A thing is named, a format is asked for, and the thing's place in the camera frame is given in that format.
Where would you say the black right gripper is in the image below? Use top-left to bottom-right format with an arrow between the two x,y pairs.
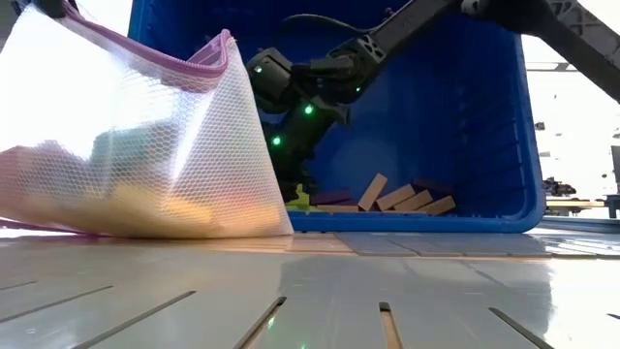
270,34 -> 388,204

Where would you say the lime green wooden block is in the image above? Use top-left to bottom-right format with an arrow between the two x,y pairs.
285,183 -> 316,213

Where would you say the long grey slotted divider board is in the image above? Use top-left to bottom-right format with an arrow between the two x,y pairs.
0,232 -> 620,349

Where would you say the blue plastic bin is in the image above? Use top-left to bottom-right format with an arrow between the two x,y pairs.
126,0 -> 547,235

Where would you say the background wooden table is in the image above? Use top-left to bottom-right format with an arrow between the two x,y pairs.
545,198 -> 607,217

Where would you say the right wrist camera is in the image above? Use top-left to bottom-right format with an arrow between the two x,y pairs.
245,47 -> 295,115

